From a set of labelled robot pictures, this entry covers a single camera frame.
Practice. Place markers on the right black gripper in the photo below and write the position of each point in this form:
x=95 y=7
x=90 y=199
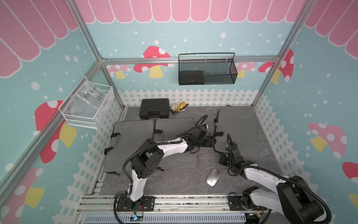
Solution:
x=222 y=157

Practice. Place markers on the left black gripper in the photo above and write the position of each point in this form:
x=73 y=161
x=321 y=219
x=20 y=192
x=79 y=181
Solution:
x=209 y=141

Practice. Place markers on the silver mouse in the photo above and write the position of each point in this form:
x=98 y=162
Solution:
x=213 y=177

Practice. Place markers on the grey laptop bag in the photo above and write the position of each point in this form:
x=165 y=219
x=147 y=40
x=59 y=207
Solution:
x=242 y=129
x=126 y=139
x=168 y=129

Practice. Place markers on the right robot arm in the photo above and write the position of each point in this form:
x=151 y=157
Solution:
x=289 y=196

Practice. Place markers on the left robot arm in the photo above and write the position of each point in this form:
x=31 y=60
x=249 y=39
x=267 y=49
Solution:
x=142 y=164

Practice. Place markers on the clear plastic bag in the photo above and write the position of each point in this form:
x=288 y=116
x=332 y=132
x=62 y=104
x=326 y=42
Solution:
x=90 y=101

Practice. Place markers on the yellow black pliers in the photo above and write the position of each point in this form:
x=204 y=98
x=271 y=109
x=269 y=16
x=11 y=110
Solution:
x=177 y=107

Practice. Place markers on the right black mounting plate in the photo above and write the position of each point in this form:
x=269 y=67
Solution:
x=236 y=203

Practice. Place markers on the black mounting plate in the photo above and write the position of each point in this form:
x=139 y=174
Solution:
x=145 y=203
x=236 y=203

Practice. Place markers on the black plastic tool case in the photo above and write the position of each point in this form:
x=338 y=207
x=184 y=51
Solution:
x=154 y=108

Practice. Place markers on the black box in basket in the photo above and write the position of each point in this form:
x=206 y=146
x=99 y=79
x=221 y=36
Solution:
x=191 y=78

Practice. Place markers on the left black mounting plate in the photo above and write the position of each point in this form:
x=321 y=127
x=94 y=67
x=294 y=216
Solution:
x=145 y=203

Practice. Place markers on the black wire mesh basket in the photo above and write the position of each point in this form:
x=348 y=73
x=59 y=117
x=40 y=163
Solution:
x=219 y=68

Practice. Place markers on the white wire basket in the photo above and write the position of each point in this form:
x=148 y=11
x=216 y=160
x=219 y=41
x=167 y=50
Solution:
x=80 y=121

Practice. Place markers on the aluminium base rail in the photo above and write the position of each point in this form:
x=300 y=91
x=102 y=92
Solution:
x=163 y=204

